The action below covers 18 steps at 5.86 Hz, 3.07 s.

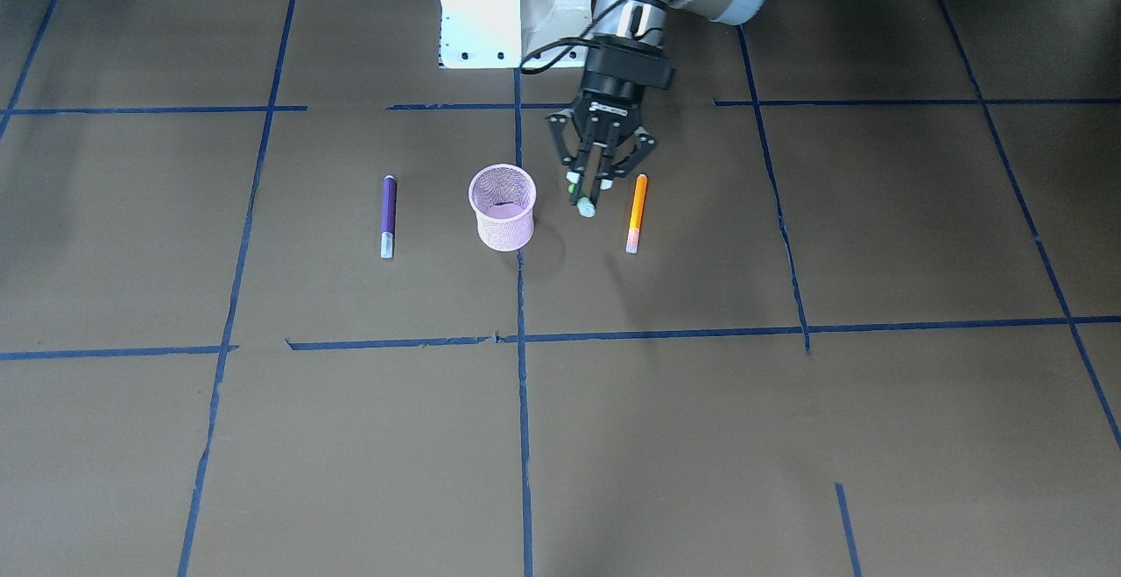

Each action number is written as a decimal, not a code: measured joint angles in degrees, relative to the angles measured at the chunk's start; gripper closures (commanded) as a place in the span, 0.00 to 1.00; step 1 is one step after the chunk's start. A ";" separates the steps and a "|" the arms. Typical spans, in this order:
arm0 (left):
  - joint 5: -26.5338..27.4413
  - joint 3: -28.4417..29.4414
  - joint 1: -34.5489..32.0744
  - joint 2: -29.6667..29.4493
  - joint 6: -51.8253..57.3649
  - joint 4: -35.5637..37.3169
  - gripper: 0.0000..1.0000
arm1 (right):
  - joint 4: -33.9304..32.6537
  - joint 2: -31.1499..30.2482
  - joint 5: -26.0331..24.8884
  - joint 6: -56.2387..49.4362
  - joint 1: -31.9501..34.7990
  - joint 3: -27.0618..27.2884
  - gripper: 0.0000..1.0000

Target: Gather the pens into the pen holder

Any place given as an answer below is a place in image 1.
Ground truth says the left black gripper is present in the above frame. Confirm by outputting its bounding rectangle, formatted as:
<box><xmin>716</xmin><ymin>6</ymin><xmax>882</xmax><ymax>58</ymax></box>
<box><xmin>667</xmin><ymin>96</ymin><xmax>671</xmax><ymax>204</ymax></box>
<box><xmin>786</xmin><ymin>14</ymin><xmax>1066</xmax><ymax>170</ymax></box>
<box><xmin>546</xmin><ymin>38</ymin><xmax>675</xmax><ymax>201</ymax></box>

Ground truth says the green highlighter pen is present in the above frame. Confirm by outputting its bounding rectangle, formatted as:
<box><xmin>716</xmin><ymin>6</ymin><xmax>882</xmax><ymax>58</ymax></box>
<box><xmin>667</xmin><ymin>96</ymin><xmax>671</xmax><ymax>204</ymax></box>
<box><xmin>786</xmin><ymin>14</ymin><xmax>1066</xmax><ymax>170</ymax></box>
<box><xmin>566</xmin><ymin>173</ymin><xmax>596</xmax><ymax>218</ymax></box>

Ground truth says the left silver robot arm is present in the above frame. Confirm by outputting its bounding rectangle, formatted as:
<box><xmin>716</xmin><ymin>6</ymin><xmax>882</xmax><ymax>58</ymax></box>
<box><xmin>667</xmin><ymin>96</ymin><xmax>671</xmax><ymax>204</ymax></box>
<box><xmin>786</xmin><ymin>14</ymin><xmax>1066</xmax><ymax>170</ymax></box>
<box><xmin>519</xmin><ymin>0</ymin><xmax>1088</xmax><ymax>215</ymax></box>

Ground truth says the orange highlighter pen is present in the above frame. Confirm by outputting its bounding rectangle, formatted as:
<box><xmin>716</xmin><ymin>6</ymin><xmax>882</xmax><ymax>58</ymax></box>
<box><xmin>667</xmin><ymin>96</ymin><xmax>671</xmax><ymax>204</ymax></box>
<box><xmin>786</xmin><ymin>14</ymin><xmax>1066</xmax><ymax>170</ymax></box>
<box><xmin>624</xmin><ymin>173</ymin><xmax>649</xmax><ymax>255</ymax></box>

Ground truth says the pink mesh pen holder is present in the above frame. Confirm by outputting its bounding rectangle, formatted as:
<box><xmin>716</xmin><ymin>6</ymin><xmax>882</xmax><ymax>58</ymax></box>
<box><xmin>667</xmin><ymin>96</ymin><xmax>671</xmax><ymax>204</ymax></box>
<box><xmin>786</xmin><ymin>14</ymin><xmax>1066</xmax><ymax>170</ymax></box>
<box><xmin>466</xmin><ymin>165</ymin><xmax>537</xmax><ymax>251</ymax></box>

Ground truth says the purple highlighter pen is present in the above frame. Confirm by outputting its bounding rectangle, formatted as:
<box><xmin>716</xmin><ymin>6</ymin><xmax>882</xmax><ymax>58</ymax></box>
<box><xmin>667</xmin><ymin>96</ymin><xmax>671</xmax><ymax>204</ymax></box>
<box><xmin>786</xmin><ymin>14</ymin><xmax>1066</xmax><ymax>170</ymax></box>
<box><xmin>379</xmin><ymin>175</ymin><xmax>398</xmax><ymax>259</ymax></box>

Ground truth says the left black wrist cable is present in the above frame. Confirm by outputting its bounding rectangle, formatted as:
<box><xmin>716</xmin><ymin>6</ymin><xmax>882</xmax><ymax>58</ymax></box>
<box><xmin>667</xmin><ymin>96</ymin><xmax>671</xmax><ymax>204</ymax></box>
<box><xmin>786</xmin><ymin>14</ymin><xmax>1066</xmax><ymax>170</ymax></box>
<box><xmin>518</xmin><ymin>0</ymin><xmax>702</xmax><ymax>75</ymax></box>

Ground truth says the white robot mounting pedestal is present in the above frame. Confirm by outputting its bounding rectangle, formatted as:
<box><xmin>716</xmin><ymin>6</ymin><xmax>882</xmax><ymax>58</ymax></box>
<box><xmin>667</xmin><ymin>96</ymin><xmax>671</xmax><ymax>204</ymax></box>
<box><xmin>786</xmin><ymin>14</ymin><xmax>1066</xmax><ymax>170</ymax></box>
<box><xmin>438</xmin><ymin>0</ymin><xmax>592</xmax><ymax>69</ymax></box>

